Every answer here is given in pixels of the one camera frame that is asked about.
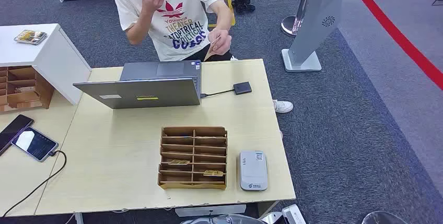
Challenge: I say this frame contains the chrome stanchion post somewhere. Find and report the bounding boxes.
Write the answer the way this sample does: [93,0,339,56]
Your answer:
[281,0,316,38]

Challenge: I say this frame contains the white cabinet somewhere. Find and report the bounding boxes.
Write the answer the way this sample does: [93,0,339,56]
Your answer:
[0,23,92,106]

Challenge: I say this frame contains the black smartphone dark screen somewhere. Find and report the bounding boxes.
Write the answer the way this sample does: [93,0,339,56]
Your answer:
[0,114,34,156]

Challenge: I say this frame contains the red barrier belt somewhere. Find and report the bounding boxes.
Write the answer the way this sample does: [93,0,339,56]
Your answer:
[342,0,443,91]

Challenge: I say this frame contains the white card reader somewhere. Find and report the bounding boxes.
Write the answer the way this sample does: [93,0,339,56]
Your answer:
[239,150,269,192]

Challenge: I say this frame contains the small black USB hub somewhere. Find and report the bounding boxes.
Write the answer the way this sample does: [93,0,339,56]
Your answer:
[232,81,253,96]

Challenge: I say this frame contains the wooden compartment shelf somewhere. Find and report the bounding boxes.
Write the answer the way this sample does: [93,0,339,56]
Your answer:
[0,65,55,113]

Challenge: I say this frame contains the glossy grey round object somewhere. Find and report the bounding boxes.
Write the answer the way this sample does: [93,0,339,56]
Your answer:
[362,211,409,224]

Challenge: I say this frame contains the black hub cable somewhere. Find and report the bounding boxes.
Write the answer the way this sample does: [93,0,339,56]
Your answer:
[200,89,235,98]

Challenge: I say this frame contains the white sneaker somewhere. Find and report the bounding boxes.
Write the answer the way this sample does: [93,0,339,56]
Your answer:
[272,99,294,114]

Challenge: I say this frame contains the grey kiosk stand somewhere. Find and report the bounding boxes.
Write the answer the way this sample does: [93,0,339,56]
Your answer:
[281,0,343,73]

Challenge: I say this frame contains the grey laptop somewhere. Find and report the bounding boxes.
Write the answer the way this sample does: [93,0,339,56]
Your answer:
[73,60,203,110]

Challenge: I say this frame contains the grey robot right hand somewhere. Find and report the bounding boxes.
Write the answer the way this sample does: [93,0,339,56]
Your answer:
[180,214,267,224]

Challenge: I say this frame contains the smartphone with lit screen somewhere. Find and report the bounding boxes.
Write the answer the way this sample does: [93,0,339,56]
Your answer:
[11,127,60,162]

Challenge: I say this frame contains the gold patterned ID card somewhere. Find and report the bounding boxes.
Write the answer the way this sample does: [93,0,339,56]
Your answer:
[203,36,222,62]

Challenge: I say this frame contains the black charging cable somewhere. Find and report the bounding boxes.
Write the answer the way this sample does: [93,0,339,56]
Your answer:
[2,150,67,218]

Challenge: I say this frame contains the stack of gold cards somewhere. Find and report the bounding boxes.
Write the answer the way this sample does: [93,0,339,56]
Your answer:
[14,29,49,45]

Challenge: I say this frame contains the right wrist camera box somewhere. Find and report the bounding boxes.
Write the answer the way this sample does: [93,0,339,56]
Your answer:
[282,204,307,224]

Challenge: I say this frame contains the white desk crossbar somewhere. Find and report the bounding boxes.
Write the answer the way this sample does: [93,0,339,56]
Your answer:
[174,204,247,218]

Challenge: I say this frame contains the wooden slotted card organizer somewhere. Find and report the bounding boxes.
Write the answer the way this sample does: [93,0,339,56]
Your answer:
[157,126,228,191]

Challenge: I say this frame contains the person's left hand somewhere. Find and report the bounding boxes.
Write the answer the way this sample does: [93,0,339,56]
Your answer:
[208,28,232,56]

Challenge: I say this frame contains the person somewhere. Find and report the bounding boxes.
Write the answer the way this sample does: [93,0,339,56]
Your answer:
[110,0,236,62]

